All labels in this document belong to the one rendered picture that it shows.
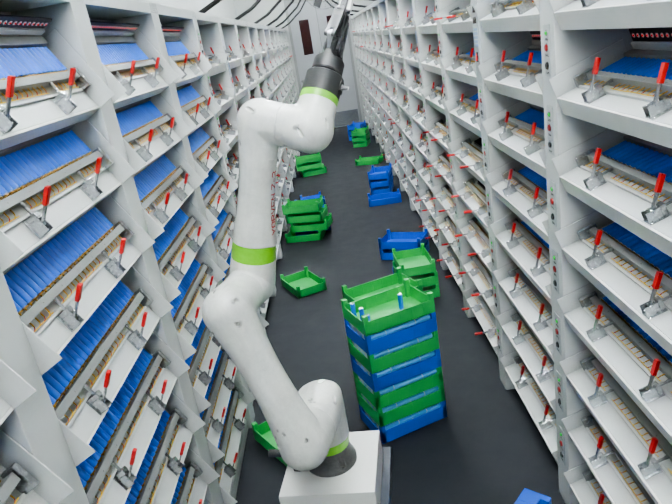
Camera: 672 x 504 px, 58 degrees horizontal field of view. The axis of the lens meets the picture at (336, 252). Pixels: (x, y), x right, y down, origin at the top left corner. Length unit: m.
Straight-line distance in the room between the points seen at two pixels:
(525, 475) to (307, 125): 1.48
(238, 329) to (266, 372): 0.13
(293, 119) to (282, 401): 0.68
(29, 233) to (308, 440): 0.81
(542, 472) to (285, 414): 1.10
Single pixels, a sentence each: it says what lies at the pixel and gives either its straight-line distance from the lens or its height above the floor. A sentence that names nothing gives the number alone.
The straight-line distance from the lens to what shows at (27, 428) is 1.10.
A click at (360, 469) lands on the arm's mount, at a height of 0.37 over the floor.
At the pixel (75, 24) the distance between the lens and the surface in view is 1.60.
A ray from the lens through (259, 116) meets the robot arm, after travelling 1.43.
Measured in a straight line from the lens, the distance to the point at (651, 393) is 1.44.
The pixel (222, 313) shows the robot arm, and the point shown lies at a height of 0.96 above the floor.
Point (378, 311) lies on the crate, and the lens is 2.39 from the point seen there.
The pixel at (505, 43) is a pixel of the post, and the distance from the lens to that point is 2.29.
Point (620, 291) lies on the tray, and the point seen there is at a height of 0.91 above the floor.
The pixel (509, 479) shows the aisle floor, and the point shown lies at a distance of 2.30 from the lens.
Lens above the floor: 1.53
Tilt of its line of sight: 20 degrees down
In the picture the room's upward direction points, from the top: 10 degrees counter-clockwise
